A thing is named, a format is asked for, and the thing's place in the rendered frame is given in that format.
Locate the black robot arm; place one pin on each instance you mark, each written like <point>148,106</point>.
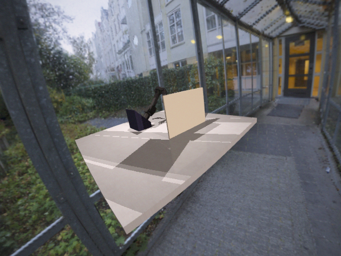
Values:
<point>150,110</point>

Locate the beige wall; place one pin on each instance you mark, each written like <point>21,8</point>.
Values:
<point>183,110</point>

